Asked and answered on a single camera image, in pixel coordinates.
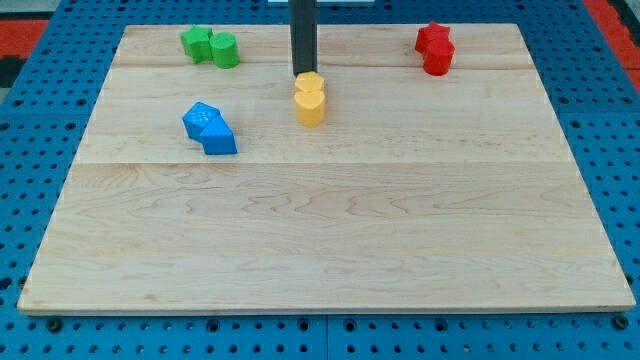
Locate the yellow heart block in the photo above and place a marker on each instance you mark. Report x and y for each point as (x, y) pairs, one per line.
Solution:
(310, 107)

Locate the light wooden board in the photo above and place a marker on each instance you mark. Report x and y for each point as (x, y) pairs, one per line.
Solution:
(416, 195)

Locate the blue triangle block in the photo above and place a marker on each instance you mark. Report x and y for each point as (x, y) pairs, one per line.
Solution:
(217, 138)

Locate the green cylinder block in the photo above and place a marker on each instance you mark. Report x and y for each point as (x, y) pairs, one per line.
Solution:
(224, 50)

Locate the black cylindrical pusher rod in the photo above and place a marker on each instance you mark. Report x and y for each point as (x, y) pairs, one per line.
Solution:
(303, 35)

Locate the red hexagon block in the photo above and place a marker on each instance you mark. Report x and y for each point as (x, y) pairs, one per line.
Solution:
(438, 57)

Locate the green star block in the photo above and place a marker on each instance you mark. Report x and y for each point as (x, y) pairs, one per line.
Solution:
(196, 43)

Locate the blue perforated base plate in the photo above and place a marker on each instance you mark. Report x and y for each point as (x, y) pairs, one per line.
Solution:
(45, 113)

